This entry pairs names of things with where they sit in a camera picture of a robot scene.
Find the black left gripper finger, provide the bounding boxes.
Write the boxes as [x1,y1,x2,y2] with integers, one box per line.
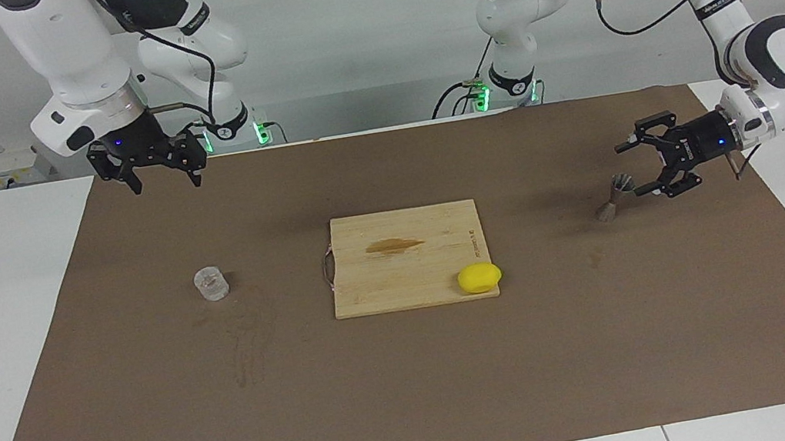
[611,108,690,158]
[630,155,706,204]

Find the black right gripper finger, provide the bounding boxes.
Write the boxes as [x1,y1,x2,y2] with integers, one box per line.
[174,130,212,189]
[86,139,145,202]

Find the metal jigger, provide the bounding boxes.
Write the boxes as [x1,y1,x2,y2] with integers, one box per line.
[591,172,640,224]

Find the clear glass cup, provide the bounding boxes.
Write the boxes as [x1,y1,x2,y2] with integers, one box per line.
[192,263,232,305]

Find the yellow lemon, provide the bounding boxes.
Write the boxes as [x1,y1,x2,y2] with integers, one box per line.
[456,259,506,297]

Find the wooden cutting board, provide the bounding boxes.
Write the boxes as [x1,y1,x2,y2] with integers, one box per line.
[316,195,502,322]

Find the brown table mat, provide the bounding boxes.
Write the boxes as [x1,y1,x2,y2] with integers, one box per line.
[0,68,785,441]

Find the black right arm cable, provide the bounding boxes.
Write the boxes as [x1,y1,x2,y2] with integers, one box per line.
[87,0,225,143]

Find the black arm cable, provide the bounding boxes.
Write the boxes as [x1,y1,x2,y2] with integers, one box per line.
[87,0,225,143]
[519,0,767,210]

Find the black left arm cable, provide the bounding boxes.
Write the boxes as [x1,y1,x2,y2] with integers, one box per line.
[519,0,767,210]

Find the black base power cable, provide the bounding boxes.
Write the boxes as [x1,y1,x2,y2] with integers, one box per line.
[422,42,503,120]

